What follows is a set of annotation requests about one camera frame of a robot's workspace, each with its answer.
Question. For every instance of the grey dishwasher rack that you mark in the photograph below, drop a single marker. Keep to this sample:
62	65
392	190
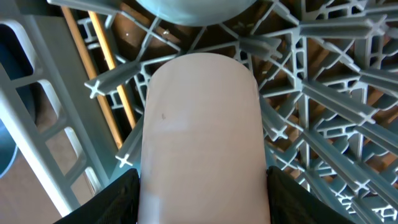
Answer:
320	73

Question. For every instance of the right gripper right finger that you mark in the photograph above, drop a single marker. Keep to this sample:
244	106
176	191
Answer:
289	203

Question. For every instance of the brown serving tray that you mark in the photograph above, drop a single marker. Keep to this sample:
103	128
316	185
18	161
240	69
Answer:
33	146

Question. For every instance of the dark blue plate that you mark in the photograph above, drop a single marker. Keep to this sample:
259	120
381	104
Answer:
17	65

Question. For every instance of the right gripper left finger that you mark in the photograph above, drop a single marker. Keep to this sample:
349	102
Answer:
117	203

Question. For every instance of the wooden chopstick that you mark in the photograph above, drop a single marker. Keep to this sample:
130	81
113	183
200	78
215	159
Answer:
111	62
91	72

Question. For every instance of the light blue bowl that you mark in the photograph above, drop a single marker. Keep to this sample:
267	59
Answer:
196	12

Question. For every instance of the pink cup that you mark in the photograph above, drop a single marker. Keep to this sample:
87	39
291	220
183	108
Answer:
203	158

